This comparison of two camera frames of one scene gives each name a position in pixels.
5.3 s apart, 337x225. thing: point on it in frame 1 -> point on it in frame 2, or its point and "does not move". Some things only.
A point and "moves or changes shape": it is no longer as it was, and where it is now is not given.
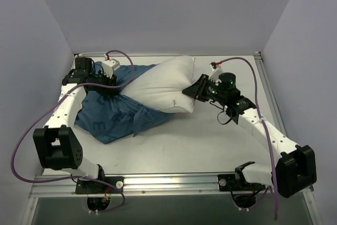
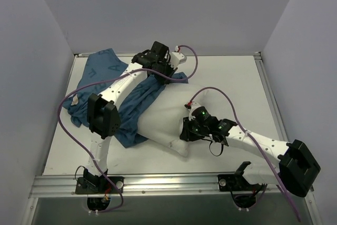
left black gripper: [107, 84] -> [165, 69]
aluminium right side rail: [271, 101] does not move
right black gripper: [203, 88] -> [186, 130]
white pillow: [161, 84] moves or changes shape
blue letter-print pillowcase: [109, 119] moves or changes shape
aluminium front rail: [185, 185] does not move
